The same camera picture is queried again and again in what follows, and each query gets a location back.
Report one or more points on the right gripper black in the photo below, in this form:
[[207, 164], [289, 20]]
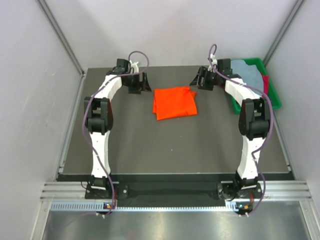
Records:
[[203, 73]]

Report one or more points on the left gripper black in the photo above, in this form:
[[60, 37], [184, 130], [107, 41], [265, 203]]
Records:
[[137, 88]]

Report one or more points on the orange t shirt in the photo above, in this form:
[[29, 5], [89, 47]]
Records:
[[174, 102]]

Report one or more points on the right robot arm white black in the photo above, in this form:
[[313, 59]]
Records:
[[255, 118]]

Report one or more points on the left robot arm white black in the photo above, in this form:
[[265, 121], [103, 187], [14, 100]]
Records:
[[98, 116]]

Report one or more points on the grey blue t shirt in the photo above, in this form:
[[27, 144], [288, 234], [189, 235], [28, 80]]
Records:
[[249, 73]]

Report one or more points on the magenta t shirt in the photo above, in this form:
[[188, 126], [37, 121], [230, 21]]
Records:
[[265, 79]]

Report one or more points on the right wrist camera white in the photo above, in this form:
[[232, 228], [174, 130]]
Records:
[[213, 63]]

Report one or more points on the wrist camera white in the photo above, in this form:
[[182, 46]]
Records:
[[133, 67], [213, 63]]

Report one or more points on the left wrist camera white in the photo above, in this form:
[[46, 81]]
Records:
[[133, 67]]

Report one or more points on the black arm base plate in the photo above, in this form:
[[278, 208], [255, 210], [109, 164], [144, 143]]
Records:
[[191, 190]]

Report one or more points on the aluminium frame rail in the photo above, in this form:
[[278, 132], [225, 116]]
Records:
[[283, 190]]

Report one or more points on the grey slotted cable duct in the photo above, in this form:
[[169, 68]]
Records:
[[103, 207]]

